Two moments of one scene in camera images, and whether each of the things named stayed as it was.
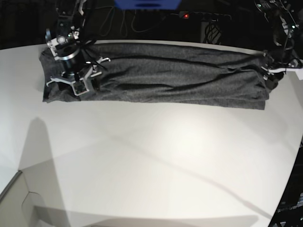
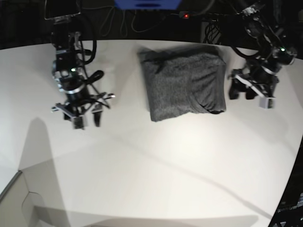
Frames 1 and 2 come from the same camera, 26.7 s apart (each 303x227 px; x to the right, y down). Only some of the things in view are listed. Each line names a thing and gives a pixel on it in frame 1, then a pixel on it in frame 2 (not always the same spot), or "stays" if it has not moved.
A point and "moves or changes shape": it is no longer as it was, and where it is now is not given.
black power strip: (203, 17) stays
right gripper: (284, 57) to (264, 71)
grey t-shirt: (166, 74) moves or changes shape
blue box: (147, 4) stays
